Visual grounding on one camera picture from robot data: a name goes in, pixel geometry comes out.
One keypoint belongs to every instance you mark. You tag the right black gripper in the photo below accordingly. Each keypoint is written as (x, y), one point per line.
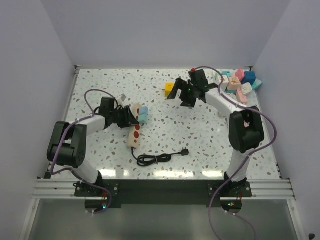
(186, 102)

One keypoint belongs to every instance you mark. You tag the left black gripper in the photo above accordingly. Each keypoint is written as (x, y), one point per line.
(129, 118)

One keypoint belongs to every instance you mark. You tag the beige red power strip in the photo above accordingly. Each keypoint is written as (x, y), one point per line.
(134, 133)

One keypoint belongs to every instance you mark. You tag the teal cube plug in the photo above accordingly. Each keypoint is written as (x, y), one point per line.
(143, 118)

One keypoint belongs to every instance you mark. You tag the yellow cube plug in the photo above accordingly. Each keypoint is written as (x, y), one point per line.
(168, 88)

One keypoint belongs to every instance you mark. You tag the light blue cube plug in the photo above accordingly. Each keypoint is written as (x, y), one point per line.
(144, 110)

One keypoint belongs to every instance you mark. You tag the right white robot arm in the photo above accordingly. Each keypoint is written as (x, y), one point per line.
(245, 123)

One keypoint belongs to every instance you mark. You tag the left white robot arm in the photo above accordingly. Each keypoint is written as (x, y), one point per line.
(68, 143)

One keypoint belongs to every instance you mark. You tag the white green cube adapter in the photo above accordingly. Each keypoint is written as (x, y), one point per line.
(215, 75)

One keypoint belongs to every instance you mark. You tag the white cartoon cube adapter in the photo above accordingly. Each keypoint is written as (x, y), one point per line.
(222, 81)

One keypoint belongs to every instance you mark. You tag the peach starfish cube adapter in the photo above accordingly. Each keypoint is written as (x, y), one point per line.
(233, 84)

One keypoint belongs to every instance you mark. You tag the white pink power strip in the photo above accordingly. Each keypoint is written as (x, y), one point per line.
(242, 92)

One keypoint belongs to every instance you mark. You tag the pink cube adapter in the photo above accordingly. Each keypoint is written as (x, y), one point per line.
(240, 74)

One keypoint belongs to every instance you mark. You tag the dark blue cube adapter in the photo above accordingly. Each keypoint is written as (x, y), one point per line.
(249, 77)

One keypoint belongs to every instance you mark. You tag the teal flat power strip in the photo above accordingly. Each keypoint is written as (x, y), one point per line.
(257, 84)

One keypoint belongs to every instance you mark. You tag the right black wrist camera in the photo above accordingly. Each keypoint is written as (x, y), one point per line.
(198, 78)

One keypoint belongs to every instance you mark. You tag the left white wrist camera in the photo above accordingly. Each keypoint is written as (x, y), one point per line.
(121, 99)

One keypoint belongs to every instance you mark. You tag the aluminium front rail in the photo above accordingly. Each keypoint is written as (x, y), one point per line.
(277, 189)

